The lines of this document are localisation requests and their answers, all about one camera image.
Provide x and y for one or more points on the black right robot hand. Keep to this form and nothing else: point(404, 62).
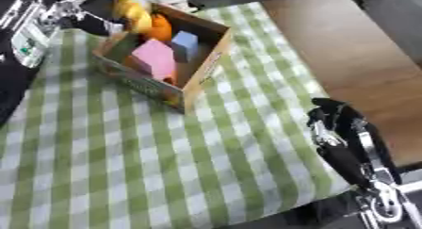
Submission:
point(343, 159)

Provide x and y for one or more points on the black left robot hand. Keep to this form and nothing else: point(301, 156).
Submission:
point(96, 24)

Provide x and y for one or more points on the yellow toy banana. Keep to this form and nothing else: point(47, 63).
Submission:
point(134, 14)

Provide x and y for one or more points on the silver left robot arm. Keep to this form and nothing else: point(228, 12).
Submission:
point(30, 42)

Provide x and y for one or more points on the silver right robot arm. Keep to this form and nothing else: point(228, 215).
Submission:
point(387, 204)

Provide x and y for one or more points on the tan cardboard box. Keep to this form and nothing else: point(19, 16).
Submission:
point(199, 72)

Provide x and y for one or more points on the orange toy fruit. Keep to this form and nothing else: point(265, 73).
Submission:
point(160, 28)

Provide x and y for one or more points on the pink block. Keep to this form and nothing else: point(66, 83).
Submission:
point(155, 59)

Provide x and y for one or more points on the crumpled white bag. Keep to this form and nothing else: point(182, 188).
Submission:
point(165, 1)

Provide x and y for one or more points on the blue block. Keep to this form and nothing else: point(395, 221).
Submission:
point(184, 45)

